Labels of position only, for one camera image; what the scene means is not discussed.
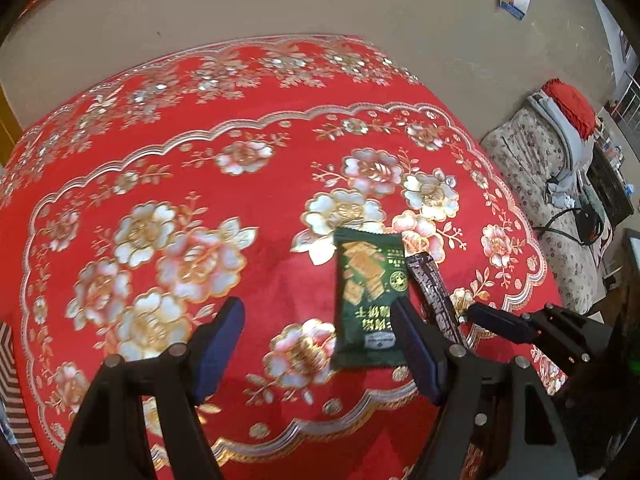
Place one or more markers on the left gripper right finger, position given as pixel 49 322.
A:
pixel 496 419

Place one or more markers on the white striped storage box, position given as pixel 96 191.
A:
pixel 13 402

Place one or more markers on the floral fabric sofa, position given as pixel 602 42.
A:
pixel 527 152

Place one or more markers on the long dark brown snack bar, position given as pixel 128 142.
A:
pixel 437 307

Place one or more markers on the grey garment on sofa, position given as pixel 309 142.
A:
pixel 564 187

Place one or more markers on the red floral tablecloth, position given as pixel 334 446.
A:
pixel 130 213

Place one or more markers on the green cracker packet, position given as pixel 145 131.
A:
pixel 371 274

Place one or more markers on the red knitted cushion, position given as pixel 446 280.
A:
pixel 573 105

